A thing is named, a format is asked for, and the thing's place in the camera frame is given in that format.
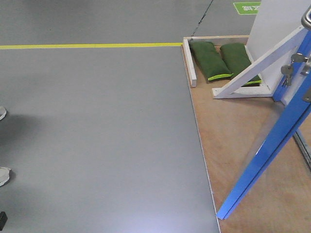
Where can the plywood door platform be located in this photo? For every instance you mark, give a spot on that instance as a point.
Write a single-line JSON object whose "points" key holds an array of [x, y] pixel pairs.
{"points": [[231, 131]]}

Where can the green sandbag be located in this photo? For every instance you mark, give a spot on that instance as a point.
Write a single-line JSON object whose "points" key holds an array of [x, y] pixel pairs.
{"points": [[235, 57], [209, 61]]}

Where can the white wooden side rail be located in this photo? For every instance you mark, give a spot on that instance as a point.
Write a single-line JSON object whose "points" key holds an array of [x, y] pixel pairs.
{"points": [[188, 62]]}

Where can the silver door handle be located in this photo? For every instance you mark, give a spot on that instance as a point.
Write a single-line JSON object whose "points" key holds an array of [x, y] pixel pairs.
{"points": [[306, 19]]}

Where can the black robot part left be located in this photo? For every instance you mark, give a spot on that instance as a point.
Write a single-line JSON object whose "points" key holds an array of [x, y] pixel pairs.
{"points": [[3, 219]]}

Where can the green sandbag right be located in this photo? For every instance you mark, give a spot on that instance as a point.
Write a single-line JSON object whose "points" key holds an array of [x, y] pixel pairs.
{"points": [[235, 57]]}

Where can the green floor sign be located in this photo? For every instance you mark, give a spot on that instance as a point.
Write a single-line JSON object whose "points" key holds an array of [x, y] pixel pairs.
{"points": [[247, 8]]}

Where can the silver keys in lock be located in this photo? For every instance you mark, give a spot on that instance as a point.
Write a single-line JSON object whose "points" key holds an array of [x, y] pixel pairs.
{"points": [[287, 70]]}

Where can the blue door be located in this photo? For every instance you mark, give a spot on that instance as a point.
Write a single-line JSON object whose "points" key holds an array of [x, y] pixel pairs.
{"points": [[289, 121]]}

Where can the white triangular brace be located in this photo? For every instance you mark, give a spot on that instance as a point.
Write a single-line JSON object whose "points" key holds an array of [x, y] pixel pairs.
{"points": [[235, 88]]}

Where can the yellow floor tape line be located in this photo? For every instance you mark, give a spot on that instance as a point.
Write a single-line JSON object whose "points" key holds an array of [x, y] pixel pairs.
{"points": [[88, 46]]}

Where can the green sandbag left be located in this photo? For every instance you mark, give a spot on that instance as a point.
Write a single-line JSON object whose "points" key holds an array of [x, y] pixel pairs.
{"points": [[209, 61]]}

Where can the white wall panel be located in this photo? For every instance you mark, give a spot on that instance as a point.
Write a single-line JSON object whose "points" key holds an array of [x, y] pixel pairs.
{"points": [[277, 22]]}

